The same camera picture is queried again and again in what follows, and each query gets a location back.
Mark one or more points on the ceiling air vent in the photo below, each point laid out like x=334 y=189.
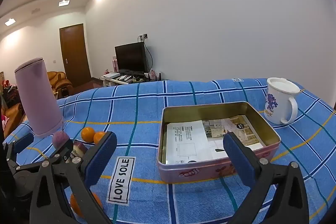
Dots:
x=35 y=10

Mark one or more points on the blue checked blanket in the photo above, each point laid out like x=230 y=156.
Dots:
x=147 y=108

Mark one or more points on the brown wooden door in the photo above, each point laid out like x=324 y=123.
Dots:
x=74 y=53

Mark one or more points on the white television stand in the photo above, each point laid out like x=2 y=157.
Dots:
x=110 y=81

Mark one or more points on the white printed paper sheet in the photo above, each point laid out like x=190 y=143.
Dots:
x=189 y=142

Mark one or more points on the brown leather armchair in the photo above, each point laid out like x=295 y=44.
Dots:
x=59 y=79

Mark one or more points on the white set-top box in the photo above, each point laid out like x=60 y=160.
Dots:
x=111 y=75

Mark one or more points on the orange leather sofa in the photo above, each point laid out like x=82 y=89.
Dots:
x=13 y=113

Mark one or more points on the white mug with blue print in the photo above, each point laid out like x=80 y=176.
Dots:
x=278 y=106

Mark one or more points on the lilac tumbler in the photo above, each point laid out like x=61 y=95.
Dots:
x=39 y=98

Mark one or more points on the tall pink box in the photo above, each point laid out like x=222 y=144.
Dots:
x=115 y=64

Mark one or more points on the purple passion fruit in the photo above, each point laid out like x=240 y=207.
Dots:
x=60 y=138

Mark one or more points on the layered cake slice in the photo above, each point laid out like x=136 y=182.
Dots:
x=80 y=148

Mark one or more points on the wall socket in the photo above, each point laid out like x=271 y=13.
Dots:
x=143 y=37

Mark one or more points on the pink metal tin box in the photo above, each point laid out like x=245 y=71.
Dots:
x=199 y=174

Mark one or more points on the black router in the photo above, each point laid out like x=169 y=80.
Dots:
x=155 y=78

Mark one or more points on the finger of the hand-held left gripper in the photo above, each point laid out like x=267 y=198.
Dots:
x=25 y=140
x=63 y=153

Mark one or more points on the pink floral box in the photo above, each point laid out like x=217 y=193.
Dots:
x=152 y=73

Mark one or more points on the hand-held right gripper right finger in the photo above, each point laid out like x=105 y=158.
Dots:
x=239 y=157

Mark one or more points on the square ceiling light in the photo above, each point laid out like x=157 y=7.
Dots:
x=63 y=2
x=9 y=22

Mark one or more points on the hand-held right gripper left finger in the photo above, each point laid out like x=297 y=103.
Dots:
x=101 y=158

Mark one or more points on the black television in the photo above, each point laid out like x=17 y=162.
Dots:
x=130 y=57

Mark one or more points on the mandarin orange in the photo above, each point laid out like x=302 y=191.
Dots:
x=99 y=138
x=87 y=134
x=75 y=207

